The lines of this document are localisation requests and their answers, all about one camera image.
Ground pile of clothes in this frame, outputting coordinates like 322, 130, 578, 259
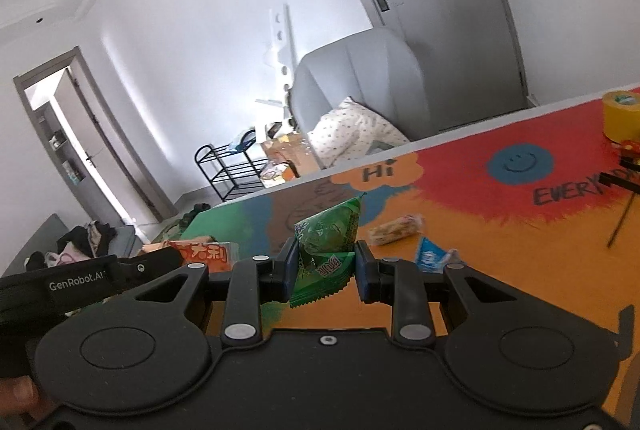
25, 220, 118, 268

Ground open white door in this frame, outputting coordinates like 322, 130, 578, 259
55, 65, 168, 222

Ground green snack packet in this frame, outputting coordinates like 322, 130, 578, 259
289, 193, 362, 309

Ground person's left hand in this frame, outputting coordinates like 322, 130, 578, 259
0, 374, 53, 428

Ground beige snack bar packet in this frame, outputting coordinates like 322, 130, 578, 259
367, 213, 426, 247

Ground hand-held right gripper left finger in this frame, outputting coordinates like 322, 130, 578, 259
132, 237, 301, 348

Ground blue bag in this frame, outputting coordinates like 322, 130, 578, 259
227, 130, 257, 153

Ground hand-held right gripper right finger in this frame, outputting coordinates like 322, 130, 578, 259
355, 240, 568, 347

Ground grey armchair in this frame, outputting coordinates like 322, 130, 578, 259
291, 26, 433, 146

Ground orange snack packet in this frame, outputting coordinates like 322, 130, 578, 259
165, 240, 238, 273

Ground black wire rack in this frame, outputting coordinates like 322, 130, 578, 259
194, 130, 271, 202

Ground yellow tape roll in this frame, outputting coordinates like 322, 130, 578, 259
601, 89, 640, 143

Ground grey door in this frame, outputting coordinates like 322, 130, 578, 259
320, 0, 531, 131

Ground open cardboard box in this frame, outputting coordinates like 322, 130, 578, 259
262, 130, 323, 188

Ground small blue snack packet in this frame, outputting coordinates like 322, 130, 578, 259
415, 236, 458, 273

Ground grey sofa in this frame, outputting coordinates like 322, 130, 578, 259
0, 213, 136, 278

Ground white dotted pillow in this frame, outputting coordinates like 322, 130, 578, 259
306, 97, 411, 168

